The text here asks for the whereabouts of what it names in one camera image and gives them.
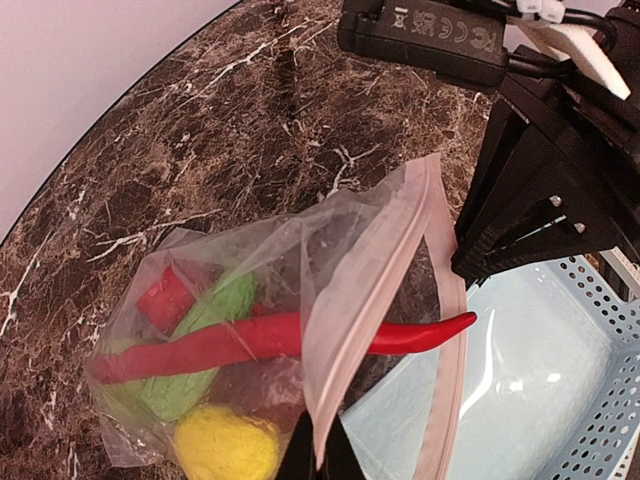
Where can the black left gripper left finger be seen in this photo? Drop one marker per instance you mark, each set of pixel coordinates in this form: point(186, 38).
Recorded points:
point(299, 461)

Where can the dark red toy pepper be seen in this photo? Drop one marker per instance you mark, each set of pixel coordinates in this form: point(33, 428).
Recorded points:
point(268, 390)

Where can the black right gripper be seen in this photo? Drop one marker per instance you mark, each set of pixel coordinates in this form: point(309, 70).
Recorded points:
point(558, 176)

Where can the clear zip top bag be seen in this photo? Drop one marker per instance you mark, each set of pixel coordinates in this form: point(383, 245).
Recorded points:
point(328, 344)

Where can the green toy bitter gourd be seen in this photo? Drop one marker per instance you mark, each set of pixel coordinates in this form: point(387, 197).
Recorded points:
point(179, 372)

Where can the light blue plastic basket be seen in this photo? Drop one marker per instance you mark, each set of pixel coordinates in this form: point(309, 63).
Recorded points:
point(551, 387)

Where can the red toy chili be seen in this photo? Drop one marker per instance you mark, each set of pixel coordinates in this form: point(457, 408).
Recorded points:
point(280, 334)

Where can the bright red toy pepper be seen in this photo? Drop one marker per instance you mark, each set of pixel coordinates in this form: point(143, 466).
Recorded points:
point(166, 302)

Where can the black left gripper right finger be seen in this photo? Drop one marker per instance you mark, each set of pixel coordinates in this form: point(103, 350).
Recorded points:
point(340, 461)

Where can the yellow toy pepper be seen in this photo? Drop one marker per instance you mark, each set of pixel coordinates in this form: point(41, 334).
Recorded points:
point(214, 442)

